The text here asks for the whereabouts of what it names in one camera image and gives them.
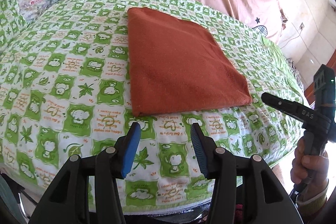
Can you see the plain light green cloth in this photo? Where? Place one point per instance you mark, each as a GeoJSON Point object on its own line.
{"type": "Point", "coordinates": [283, 61]}

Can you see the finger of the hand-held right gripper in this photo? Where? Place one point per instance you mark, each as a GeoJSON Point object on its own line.
{"type": "Point", "coordinates": [281, 104]}

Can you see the person's right forearm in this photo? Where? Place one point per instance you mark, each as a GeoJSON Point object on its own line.
{"type": "Point", "coordinates": [312, 197]}

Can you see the green checked bed sheet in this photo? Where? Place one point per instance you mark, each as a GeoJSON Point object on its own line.
{"type": "Point", "coordinates": [65, 77]}

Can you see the orange knit sweater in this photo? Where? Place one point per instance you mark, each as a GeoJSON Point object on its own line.
{"type": "Point", "coordinates": [178, 61]}

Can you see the white wall socket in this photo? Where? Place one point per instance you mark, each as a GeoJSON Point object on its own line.
{"type": "Point", "coordinates": [302, 26]}

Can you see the person's right hand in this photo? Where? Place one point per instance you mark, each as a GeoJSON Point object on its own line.
{"type": "Point", "coordinates": [315, 171]}

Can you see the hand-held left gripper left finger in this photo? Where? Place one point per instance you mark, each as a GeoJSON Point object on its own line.
{"type": "Point", "coordinates": [131, 150]}

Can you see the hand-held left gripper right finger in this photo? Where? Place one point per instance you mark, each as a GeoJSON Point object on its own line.
{"type": "Point", "coordinates": [199, 150]}

